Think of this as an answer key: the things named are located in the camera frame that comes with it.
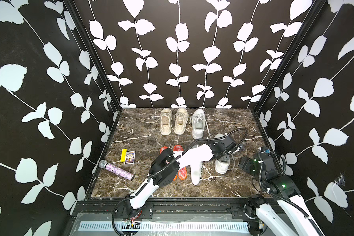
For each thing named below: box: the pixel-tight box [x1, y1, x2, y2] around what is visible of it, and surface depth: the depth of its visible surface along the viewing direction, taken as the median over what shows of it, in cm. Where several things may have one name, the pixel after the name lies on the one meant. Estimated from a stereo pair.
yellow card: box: [119, 148, 128, 163], surface depth 95 cm
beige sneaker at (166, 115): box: [159, 107, 173, 136], surface depth 106 cm
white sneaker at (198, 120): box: [191, 108, 206, 140], surface depth 103 cm
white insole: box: [190, 161, 202, 186], surface depth 88 cm
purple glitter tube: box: [98, 159, 136, 181], surface depth 86 cm
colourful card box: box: [123, 150, 136, 165], surface depth 93 cm
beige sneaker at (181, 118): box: [174, 107, 189, 135], surface depth 106 cm
